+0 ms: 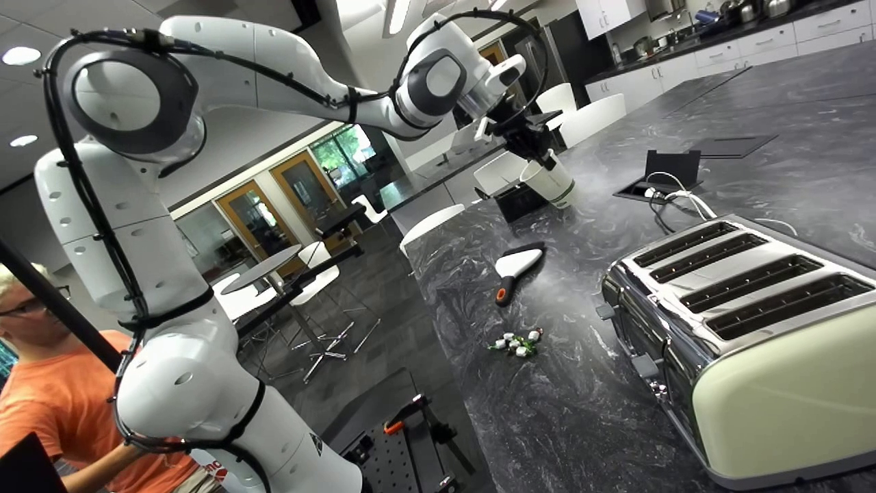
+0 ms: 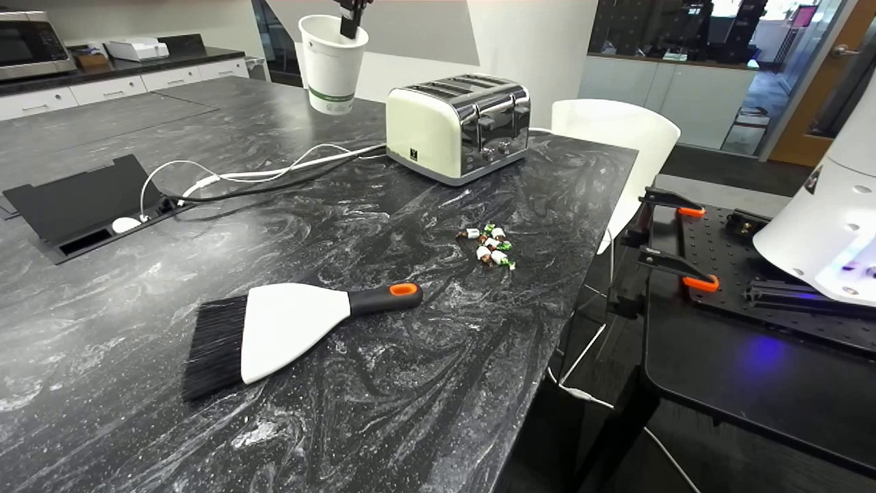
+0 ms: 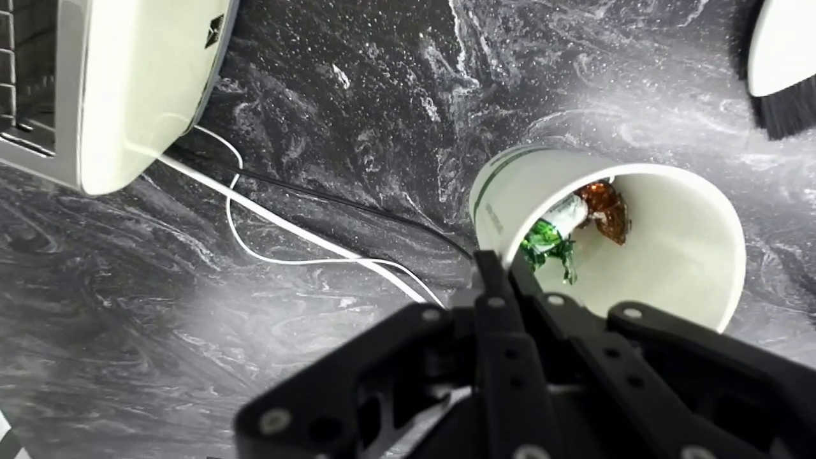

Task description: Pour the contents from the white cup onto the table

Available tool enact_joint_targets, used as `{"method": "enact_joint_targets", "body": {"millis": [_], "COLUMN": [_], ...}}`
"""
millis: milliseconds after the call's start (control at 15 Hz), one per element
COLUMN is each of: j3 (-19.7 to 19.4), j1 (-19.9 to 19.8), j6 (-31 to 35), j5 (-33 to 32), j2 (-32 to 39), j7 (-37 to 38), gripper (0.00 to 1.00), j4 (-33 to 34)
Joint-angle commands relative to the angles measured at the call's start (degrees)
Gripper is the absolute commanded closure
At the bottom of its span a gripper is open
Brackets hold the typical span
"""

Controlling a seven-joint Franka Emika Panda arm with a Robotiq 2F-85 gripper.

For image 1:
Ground person in orange shirt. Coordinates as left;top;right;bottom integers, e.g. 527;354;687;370
0;259;208;493

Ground black tripod pole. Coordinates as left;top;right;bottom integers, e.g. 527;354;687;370
0;241;126;371

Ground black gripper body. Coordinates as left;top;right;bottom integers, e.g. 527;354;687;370
494;102;560;158

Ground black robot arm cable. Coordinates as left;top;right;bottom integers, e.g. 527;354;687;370
36;8;549;332

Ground black open table box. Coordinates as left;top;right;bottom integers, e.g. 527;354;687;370
494;180;565;223

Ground white chair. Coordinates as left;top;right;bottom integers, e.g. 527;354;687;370
397;200;471;258
537;80;581;118
555;89;628;148
474;148;531;196
286;241;342;310

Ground cream and chrome toaster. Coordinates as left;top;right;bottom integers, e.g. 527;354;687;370
600;214;876;489

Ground small dark cafe table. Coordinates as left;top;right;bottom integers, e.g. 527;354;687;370
222;241;312;299

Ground black screen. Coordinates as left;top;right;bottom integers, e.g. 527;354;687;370
0;433;69;493

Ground wood framed glass door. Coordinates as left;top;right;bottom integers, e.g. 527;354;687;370
271;151;353;241
214;180;304;275

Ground white plastic cup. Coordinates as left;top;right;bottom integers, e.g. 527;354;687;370
519;156;581;211

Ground white kitchen counter cabinets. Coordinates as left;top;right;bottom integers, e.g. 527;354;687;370
583;0;876;107

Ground black clamp orange grip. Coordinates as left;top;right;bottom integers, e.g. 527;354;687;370
381;391;477;475

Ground black pop-up power outlet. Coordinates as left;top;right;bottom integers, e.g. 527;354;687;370
616;148;704;200

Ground white power cable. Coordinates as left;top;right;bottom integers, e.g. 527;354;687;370
639;169;802;237

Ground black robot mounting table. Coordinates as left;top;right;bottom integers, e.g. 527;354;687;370
318;364;501;493

